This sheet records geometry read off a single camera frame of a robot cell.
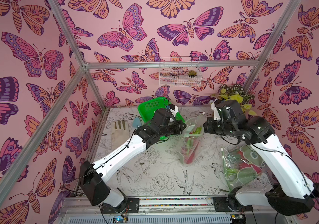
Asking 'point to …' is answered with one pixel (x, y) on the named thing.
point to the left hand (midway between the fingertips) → (188, 125)
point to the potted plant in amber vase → (235, 92)
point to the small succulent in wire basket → (192, 73)
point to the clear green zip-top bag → (193, 132)
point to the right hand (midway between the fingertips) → (203, 123)
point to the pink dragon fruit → (189, 147)
